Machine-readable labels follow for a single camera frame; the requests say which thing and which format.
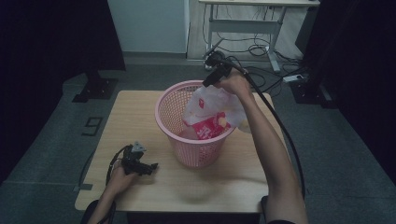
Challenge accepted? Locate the black chair armrest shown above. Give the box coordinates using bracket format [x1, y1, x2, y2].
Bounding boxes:
[80, 199, 117, 224]
[261, 195, 273, 219]

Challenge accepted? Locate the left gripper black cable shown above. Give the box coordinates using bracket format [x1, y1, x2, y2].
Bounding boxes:
[105, 144, 134, 187]

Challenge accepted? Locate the black stand foot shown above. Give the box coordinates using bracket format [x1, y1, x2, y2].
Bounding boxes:
[289, 77, 339, 110]

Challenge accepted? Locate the black stand base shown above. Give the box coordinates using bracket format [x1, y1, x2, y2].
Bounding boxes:
[72, 70, 120, 104]

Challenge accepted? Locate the white and pink plastic bag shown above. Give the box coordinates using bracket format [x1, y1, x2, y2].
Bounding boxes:
[181, 85, 252, 140]

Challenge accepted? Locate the person's left hand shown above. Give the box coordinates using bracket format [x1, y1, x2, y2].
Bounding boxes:
[106, 164, 140, 198]

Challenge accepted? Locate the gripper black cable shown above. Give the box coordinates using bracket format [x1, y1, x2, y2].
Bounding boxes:
[105, 144, 134, 187]
[218, 57, 307, 200]

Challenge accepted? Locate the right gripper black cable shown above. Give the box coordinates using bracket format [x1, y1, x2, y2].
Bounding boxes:
[218, 57, 307, 200]

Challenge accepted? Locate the person's right hand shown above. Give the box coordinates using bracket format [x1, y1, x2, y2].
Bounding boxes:
[214, 68, 255, 101]

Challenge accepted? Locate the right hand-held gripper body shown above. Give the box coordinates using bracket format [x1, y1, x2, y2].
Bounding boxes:
[204, 37, 233, 78]

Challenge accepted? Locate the dark curtain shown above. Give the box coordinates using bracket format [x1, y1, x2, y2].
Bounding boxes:
[303, 0, 396, 185]
[0, 0, 126, 185]

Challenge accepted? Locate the pink plastic mesh basket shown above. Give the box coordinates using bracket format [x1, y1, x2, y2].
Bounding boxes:
[154, 79, 236, 169]

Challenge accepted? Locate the white desk frame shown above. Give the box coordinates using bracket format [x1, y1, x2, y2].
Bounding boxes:
[198, 0, 321, 73]

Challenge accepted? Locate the white power strip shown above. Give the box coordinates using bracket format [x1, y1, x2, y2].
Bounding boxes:
[282, 74, 304, 84]

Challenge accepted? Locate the black cable bundle under desk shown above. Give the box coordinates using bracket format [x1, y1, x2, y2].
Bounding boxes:
[202, 4, 304, 63]

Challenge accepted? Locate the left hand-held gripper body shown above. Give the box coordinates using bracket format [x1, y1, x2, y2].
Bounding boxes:
[120, 141, 148, 175]

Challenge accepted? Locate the looped black floor cable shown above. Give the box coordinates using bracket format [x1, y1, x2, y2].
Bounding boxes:
[244, 65, 301, 94]

